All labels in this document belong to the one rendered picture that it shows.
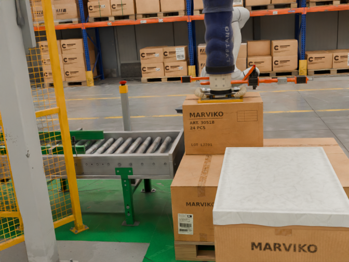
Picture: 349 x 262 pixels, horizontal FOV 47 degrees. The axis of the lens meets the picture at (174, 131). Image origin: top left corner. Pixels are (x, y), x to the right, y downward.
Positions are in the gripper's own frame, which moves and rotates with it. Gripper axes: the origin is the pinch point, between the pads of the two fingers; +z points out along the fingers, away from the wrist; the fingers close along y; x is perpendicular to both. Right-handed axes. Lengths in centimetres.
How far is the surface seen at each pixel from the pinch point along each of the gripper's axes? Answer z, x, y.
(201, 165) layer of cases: 55, 40, 53
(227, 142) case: 31, 22, 43
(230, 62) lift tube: 20.3, 17.7, -16.1
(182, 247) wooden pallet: 92, 51, 97
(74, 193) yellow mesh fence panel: 57, 140, 75
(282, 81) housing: 16.8, -20.5, 0.5
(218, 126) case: 32, 28, 31
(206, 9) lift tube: 21, 34, -55
